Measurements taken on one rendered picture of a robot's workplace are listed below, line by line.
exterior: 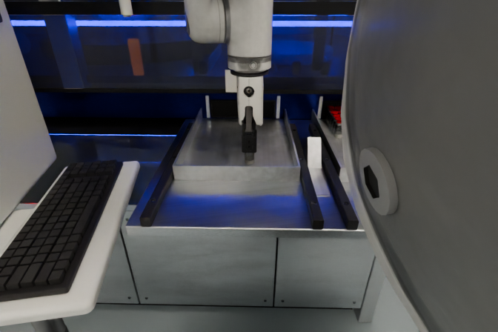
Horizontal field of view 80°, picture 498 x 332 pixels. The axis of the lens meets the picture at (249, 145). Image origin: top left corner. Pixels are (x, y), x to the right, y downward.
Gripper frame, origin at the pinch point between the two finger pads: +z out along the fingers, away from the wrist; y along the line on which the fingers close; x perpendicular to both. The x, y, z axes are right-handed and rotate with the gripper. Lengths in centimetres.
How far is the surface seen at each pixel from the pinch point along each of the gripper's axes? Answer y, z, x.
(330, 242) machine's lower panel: 19, 49, -28
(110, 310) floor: 22, 94, 61
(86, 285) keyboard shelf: -26.6, 13.5, 25.8
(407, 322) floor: 20, 94, -66
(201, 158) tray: 1.5, 5.6, 11.3
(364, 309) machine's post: 19, 85, -46
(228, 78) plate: 18.7, -8.9, 5.9
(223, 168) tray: -7.1, 2.9, 5.1
